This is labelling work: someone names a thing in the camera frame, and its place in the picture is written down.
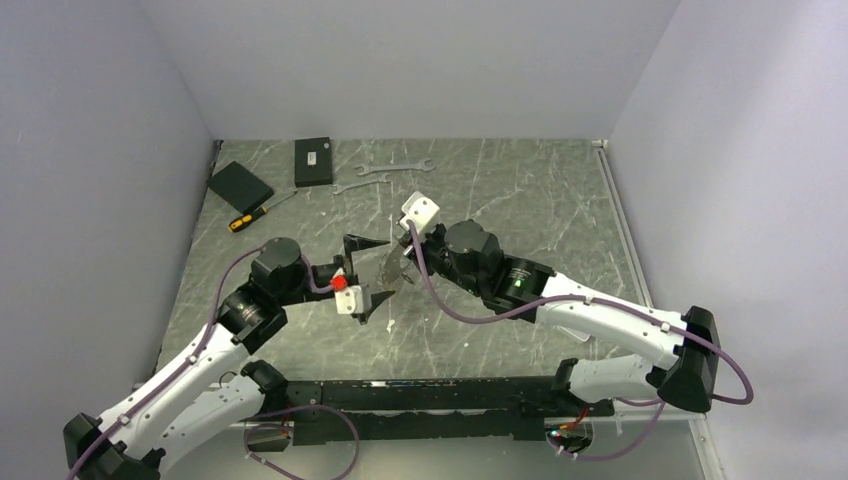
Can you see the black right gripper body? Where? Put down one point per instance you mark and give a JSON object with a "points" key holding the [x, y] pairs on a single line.
{"points": [[436, 255]]}

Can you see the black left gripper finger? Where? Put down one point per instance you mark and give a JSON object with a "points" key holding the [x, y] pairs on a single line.
{"points": [[373, 302], [355, 243]]}

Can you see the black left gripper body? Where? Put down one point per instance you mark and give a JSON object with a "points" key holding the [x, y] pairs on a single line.
{"points": [[320, 273]]}

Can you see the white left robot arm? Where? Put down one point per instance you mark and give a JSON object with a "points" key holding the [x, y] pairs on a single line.
{"points": [[213, 382]]}

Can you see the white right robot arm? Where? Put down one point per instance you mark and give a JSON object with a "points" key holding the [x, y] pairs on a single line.
{"points": [[671, 357]]}

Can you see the small silver wrench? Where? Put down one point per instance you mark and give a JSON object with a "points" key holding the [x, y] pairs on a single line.
{"points": [[340, 189]]}

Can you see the large silver wrench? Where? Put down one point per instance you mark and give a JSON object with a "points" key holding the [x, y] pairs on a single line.
{"points": [[424, 165]]}

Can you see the yellow black screwdriver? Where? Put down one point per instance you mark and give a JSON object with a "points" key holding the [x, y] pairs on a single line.
{"points": [[244, 221]]}

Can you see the flat black box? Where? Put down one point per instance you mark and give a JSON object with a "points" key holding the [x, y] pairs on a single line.
{"points": [[240, 188]]}

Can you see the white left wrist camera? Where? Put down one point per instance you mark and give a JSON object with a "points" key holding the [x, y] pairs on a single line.
{"points": [[352, 300]]}

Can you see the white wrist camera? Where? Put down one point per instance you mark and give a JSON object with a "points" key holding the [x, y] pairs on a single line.
{"points": [[352, 300], [421, 211]]}

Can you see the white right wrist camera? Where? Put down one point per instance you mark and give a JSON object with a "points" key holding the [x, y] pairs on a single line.
{"points": [[421, 211]]}

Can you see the black network switch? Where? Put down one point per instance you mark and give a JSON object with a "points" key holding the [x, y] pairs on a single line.
{"points": [[313, 163]]}

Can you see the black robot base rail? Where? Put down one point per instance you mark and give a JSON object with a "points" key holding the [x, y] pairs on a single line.
{"points": [[520, 408]]}

